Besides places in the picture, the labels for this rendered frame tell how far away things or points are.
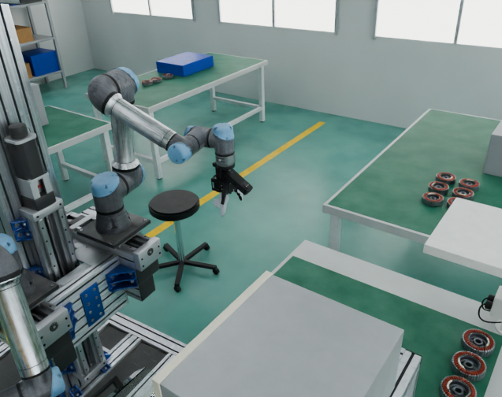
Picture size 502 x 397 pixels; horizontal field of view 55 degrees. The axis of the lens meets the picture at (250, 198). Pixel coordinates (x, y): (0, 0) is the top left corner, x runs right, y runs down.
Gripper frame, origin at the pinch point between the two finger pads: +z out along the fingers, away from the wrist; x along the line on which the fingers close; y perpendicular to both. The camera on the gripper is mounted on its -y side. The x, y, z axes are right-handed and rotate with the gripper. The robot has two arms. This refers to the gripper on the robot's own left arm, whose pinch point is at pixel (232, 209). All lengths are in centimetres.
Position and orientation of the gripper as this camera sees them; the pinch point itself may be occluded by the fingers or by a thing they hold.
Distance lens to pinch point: 193.1
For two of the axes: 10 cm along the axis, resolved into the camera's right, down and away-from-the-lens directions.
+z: 0.4, 8.6, 5.0
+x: -5.2, 4.4, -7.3
